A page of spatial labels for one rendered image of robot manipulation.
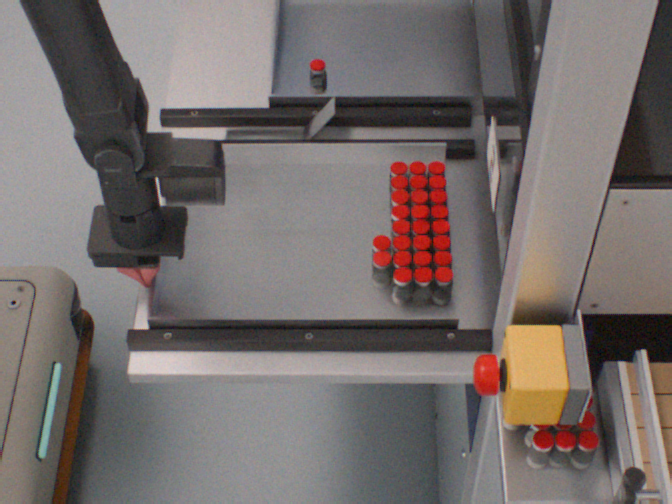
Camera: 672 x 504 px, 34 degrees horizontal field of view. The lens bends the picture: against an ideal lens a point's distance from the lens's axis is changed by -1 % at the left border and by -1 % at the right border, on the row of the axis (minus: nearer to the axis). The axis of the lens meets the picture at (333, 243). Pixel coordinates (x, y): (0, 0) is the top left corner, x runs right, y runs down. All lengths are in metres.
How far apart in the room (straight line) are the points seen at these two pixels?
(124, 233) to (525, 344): 0.42
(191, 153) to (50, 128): 1.67
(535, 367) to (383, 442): 1.14
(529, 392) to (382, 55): 0.64
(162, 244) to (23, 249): 1.35
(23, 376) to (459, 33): 0.95
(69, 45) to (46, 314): 1.13
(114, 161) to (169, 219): 0.17
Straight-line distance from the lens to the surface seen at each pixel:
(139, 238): 1.17
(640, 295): 1.10
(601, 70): 0.86
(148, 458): 2.18
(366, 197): 1.36
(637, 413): 1.17
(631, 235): 1.02
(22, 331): 2.04
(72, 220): 2.55
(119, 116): 1.02
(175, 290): 1.29
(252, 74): 1.51
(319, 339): 1.21
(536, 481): 1.17
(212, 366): 1.23
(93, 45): 0.97
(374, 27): 1.57
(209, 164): 1.09
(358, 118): 1.43
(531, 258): 1.03
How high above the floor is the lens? 1.92
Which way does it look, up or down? 52 degrees down
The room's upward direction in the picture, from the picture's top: 1 degrees counter-clockwise
